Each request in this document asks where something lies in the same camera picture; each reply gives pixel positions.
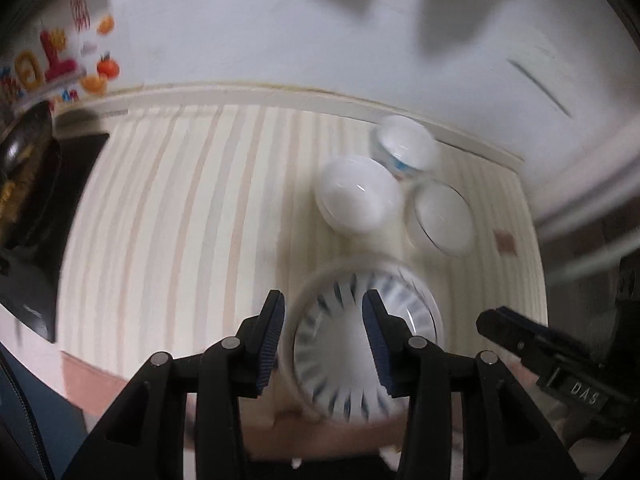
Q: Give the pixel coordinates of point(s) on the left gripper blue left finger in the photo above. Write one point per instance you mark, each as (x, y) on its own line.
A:
(260, 335)

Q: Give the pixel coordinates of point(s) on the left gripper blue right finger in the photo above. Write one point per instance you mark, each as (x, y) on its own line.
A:
(388, 338)

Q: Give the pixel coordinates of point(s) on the blue striped plate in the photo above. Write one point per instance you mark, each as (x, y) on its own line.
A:
(324, 352)

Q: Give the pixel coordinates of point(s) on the white bowl dark rim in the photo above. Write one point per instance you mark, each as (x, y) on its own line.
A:
(439, 220)

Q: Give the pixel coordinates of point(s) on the plain white bowl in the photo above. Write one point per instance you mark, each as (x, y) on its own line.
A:
(356, 195)

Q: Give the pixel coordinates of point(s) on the white bowl blue pattern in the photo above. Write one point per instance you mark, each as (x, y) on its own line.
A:
(404, 147)

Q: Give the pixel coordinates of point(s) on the striped cat table mat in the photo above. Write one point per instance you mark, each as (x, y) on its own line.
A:
(192, 214)

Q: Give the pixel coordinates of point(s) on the black wok with food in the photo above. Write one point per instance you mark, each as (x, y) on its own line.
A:
(30, 163)

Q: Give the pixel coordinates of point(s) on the colourful wall sticker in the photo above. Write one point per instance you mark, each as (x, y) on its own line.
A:
(69, 52)

